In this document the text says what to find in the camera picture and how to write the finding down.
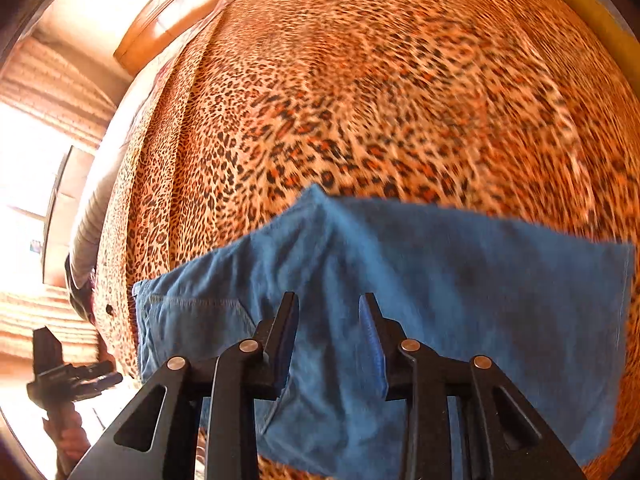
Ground person's left hand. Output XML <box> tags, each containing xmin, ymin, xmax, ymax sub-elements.
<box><xmin>44</xmin><ymin>410</ymin><xmax>92</xmax><ymax>478</ymax></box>

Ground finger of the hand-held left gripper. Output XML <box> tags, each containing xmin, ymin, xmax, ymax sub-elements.
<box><xmin>82</xmin><ymin>360</ymin><xmax>124</xmax><ymax>395</ymax></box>

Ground blue denim pants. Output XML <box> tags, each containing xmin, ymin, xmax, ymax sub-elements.
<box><xmin>132</xmin><ymin>183</ymin><xmax>636</xmax><ymax>480</ymax></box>

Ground leopard print blanket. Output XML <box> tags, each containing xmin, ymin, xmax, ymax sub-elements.
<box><xmin>95</xmin><ymin>0</ymin><xmax>640</xmax><ymax>480</ymax></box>

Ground wooden headboard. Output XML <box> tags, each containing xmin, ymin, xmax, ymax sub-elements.
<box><xmin>114</xmin><ymin>0</ymin><xmax>261</xmax><ymax>77</ymax></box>

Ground pale bed sheet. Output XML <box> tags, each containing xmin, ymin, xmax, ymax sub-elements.
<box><xmin>69</xmin><ymin>110</ymin><xmax>132</xmax><ymax>291</ymax></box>

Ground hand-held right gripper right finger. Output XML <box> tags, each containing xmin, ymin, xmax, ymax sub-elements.
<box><xmin>359</xmin><ymin>292</ymin><xmax>587</xmax><ymax>480</ymax></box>

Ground pink patterned curtain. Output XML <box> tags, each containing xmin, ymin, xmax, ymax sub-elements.
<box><xmin>0</xmin><ymin>37</ymin><xmax>118</xmax><ymax>153</ymax></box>

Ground window frame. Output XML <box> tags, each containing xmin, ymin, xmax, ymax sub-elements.
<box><xmin>42</xmin><ymin>145</ymin><xmax>97</xmax><ymax>288</ymax></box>

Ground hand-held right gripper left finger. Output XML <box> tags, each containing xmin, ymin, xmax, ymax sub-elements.
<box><xmin>67</xmin><ymin>291</ymin><xmax>300</xmax><ymax>480</ymax></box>

